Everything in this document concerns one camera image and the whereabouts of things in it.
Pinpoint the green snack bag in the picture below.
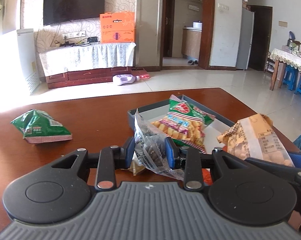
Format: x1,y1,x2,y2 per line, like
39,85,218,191
10,109,72,144

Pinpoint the grey shallow box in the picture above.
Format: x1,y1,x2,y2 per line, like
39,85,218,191
128,95,234,154

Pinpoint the orange sunflower seed packet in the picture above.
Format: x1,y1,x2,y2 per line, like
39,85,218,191
202,168,213,186

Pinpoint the white air conditioner unit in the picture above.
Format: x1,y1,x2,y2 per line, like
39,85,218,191
16,29,40,94

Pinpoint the grey refrigerator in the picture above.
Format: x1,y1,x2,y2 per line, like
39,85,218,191
236,8,255,70

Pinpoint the prawn cracker snack bag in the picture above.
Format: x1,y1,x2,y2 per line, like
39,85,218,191
151,95,215,153

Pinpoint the purple white bottle on floor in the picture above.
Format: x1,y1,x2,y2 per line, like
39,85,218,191
112,74,140,86

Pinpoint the dining table with lace cloth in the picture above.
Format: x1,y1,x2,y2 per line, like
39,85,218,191
270,48,301,90

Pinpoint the black router box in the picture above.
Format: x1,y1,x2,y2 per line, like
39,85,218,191
87,36,98,43

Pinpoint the tan peanut bag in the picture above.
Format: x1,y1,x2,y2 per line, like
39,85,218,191
217,114,294,167

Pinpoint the grey clear seed packet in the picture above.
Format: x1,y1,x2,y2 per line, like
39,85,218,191
134,112,184,180

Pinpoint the olive gold snack packet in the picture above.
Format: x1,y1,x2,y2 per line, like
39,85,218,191
124,153,146,176

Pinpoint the orange cardboard box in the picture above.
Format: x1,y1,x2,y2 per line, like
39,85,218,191
100,11,135,43

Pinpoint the black television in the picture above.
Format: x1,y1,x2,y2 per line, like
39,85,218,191
43,0,105,26

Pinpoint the tv cabinet with white cloth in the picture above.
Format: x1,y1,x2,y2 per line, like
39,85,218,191
39,42,136,89

